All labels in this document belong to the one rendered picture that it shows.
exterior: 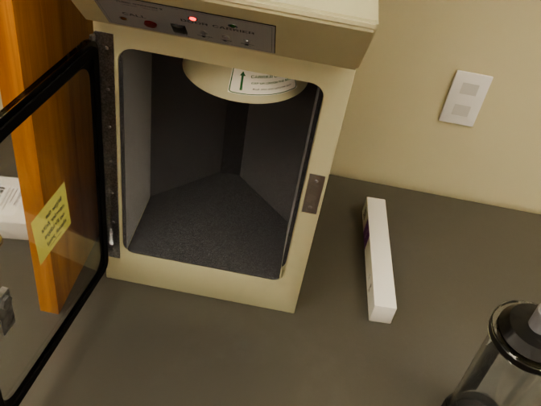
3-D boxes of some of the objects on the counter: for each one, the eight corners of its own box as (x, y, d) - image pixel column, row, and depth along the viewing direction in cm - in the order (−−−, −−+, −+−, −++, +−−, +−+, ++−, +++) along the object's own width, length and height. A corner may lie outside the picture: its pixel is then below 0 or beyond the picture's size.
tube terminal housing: (146, 185, 123) (151, -317, 73) (307, 216, 123) (423, -268, 73) (105, 277, 104) (72, -317, 54) (295, 313, 104) (439, -250, 54)
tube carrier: (435, 383, 96) (486, 292, 82) (505, 397, 96) (567, 308, 82) (441, 449, 88) (498, 361, 74) (517, 464, 87) (588, 378, 74)
